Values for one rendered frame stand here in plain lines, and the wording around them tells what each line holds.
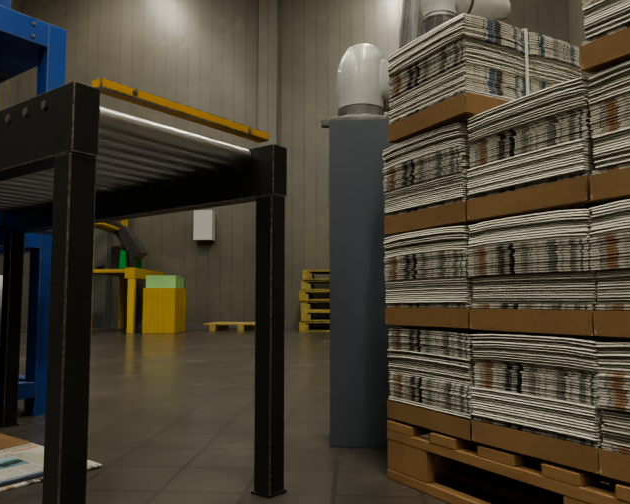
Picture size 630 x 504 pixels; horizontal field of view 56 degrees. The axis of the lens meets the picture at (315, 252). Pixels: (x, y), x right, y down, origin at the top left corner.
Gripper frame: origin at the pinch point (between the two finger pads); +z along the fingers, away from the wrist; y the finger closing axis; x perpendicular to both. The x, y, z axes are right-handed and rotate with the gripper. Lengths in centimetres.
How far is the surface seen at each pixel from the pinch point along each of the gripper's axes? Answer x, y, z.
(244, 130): -3, -60, 15
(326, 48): 720, 403, -360
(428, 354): -16, -18, 64
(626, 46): -65, -19, 9
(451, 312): -24, -19, 54
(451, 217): -24.1, -18.9, 33.4
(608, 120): -61, -18, 21
